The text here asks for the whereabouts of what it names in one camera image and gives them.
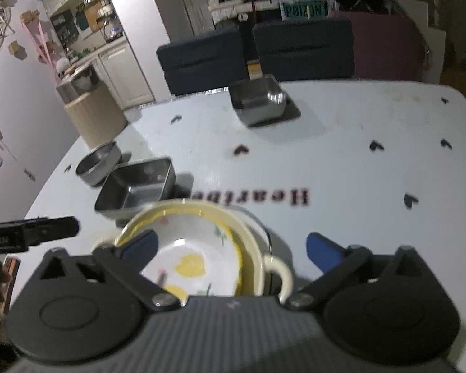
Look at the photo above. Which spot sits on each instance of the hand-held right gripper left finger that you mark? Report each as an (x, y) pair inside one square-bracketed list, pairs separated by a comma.
[(139, 246)]

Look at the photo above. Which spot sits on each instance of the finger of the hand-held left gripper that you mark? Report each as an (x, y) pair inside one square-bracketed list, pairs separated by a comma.
[(42, 231)]

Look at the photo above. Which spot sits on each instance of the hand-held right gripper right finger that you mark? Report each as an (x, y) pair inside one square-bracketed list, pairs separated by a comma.
[(322, 252)]

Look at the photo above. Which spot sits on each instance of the floral bowl with yellow rim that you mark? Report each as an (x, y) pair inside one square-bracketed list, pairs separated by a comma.
[(194, 248)]

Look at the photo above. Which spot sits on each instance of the large rectangular steel container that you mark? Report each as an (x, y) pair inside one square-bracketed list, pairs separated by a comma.
[(136, 186)]

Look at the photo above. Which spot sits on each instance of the round steel bowl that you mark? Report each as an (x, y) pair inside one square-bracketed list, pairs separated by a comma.
[(97, 163)]

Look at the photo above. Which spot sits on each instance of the small square steel container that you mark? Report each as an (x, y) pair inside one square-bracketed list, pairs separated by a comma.
[(258, 101)]

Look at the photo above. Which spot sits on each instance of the red patterned box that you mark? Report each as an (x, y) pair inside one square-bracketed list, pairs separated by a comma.
[(11, 269)]

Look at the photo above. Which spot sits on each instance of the white heart print tablecloth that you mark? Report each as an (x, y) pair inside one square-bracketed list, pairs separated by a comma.
[(353, 186)]

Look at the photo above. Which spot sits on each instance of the beige and steel kettle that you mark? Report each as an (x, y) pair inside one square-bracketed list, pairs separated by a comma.
[(95, 112)]

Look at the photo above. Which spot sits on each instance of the white kitchen cabinet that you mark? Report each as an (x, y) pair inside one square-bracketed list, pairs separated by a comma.
[(126, 74)]

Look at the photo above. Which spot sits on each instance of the pink ribbon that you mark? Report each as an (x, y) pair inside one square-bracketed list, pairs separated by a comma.
[(42, 48)]

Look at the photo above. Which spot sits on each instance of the dark blue chair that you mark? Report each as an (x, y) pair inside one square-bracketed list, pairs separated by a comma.
[(303, 50), (202, 62)]

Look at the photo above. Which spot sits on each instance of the maroon chair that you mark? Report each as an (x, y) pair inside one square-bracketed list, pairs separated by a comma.
[(388, 46)]

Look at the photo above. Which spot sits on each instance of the teal sign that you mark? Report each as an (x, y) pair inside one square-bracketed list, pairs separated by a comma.
[(303, 9)]

